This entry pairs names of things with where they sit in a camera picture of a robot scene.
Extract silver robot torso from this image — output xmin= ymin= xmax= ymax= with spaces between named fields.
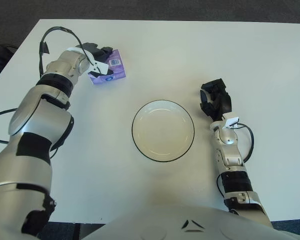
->
xmin=81 ymin=201 xmax=300 ymax=240

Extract purple tissue paper pack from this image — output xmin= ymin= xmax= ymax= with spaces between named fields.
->
xmin=87 ymin=48 xmax=128 ymax=86

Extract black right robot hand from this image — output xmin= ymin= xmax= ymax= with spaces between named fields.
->
xmin=199 ymin=78 xmax=233 ymax=122

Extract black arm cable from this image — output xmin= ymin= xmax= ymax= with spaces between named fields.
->
xmin=0 ymin=25 xmax=98 ymax=161
xmin=236 ymin=122 xmax=255 ymax=163

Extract white plate with black rim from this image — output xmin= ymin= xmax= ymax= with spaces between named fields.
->
xmin=131 ymin=99 xmax=196 ymax=163

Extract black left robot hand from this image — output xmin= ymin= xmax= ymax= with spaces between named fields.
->
xmin=74 ymin=42 xmax=115 ymax=77

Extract dark bag on floor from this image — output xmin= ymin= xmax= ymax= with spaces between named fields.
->
xmin=0 ymin=42 xmax=16 ymax=81

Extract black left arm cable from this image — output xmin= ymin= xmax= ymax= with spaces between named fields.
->
xmin=0 ymin=25 xmax=98 ymax=161

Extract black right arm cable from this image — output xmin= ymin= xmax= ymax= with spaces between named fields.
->
xmin=236 ymin=122 xmax=255 ymax=163

